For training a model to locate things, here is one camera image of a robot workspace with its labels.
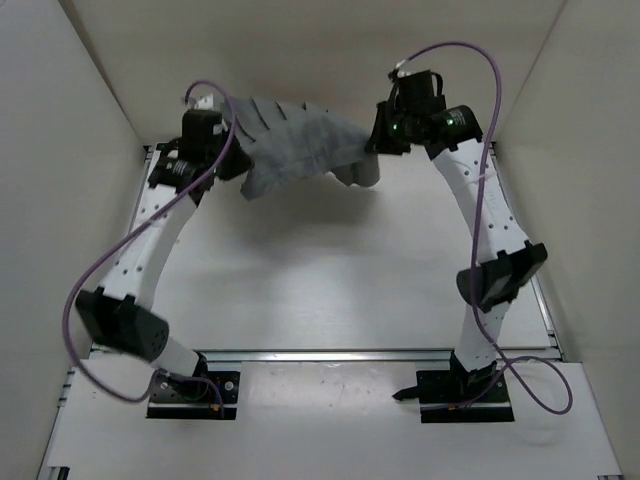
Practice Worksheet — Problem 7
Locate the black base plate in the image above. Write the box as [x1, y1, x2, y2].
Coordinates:
[392, 357, 515, 424]
[146, 366, 241, 421]

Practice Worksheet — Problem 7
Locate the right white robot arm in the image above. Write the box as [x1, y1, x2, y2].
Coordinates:
[365, 101, 547, 402]

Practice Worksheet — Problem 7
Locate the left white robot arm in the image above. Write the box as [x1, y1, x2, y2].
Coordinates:
[75, 142, 217, 398]

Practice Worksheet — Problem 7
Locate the grey pleated skirt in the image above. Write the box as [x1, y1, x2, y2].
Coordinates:
[221, 97, 381, 200]

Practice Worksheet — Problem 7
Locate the aluminium front rail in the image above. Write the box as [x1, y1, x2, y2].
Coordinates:
[201, 349, 451, 363]

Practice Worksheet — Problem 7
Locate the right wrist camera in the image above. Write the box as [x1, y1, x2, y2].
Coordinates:
[388, 70, 446, 115]

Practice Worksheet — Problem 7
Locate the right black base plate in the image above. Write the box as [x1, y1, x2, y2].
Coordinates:
[392, 357, 515, 424]

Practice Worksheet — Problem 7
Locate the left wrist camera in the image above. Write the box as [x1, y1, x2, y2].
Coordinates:
[178, 95, 224, 164]

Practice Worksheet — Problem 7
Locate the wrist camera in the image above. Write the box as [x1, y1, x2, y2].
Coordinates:
[388, 70, 446, 115]
[178, 95, 224, 164]

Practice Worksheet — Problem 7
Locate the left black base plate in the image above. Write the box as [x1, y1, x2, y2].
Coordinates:
[146, 366, 241, 421]

